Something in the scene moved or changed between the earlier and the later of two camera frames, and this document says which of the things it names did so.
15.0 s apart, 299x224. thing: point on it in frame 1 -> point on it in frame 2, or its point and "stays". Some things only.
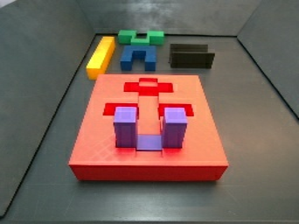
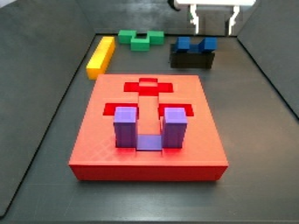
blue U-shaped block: x=138 y=53 -> x=207 y=45
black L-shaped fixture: x=191 y=56 stays
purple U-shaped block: x=174 y=122 stays
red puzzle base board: x=98 y=160 stays
